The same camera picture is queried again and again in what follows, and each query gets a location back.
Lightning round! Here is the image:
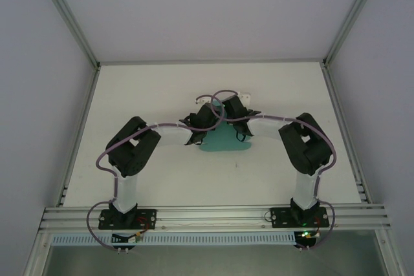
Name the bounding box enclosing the grey metal panel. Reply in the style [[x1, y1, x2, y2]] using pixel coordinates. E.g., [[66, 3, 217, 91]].
[[43, 244, 389, 276]]

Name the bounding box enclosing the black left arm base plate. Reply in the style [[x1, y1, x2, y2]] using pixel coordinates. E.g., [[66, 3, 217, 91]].
[[98, 207, 158, 231]]

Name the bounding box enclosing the aluminium frame post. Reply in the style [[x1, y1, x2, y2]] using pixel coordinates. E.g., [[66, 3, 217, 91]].
[[322, 0, 387, 67], [32, 0, 100, 69]]

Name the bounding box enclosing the black power connector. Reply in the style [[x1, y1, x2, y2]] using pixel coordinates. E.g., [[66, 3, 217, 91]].
[[296, 231, 318, 248], [111, 233, 138, 245]]

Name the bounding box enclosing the aluminium mounting rail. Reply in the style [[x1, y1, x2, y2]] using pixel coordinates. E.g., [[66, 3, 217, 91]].
[[38, 204, 392, 233]]

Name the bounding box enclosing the white slotted cable duct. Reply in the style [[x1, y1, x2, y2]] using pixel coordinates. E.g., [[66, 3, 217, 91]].
[[51, 232, 297, 247]]

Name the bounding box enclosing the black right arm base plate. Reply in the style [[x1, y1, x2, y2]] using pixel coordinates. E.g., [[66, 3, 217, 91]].
[[270, 206, 331, 229]]

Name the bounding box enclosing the teal cardboard box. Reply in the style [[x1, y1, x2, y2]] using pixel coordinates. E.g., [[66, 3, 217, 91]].
[[199, 101, 253, 154]]

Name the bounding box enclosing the grey table edge strip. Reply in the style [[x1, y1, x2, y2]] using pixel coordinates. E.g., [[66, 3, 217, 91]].
[[96, 58, 326, 67]]

